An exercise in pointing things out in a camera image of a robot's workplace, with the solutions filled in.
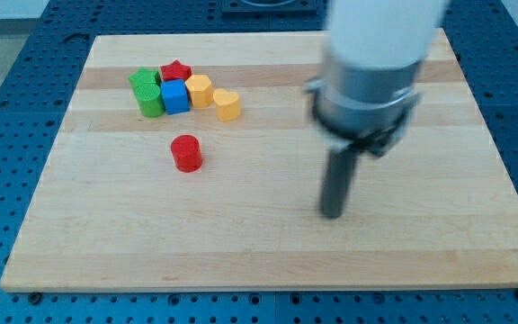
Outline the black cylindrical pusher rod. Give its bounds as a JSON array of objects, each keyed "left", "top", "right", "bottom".
[{"left": 319, "top": 146, "right": 359, "bottom": 219}]

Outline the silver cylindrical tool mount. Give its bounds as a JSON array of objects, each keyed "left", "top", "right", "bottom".
[{"left": 308, "top": 49, "right": 422, "bottom": 158}]

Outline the red cylinder block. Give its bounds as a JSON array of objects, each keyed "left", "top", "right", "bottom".
[{"left": 170, "top": 134, "right": 203, "bottom": 173}]

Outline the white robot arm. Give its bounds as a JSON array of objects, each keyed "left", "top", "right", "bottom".
[{"left": 305, "top": 0, "right": 449, "bottom": 219}]

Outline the light wooden board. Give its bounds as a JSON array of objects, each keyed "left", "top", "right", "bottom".
[{"left": 0, "top": 31, "right": 518, "bottom": 293}]

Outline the yellow heart block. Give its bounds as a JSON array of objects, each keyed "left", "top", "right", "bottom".
[{"left": 213, "top": 88, "right": 242, "bottom": 122}]

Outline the yellow hexagon block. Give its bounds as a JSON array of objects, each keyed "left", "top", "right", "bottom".
[{"left": 185, "top": 74, "right": 213, "bottom": 109}]

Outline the blue cube block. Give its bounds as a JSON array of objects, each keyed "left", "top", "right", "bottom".
[{"left": 160, "top": 79, "right": 190, "bottom": 115}]

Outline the red star block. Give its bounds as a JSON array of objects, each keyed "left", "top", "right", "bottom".
[{"left": 159, "top": 59, "right": 192, "bottom": 82}]

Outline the green cylinder block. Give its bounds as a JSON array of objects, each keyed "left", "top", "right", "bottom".
[{"left": 134, "top": 84, "right": 165, "bottom": 118}]

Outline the green star block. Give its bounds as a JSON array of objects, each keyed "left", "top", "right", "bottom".
[{"left": 128, "top": 67, "right": 161, "bottom": 90}]

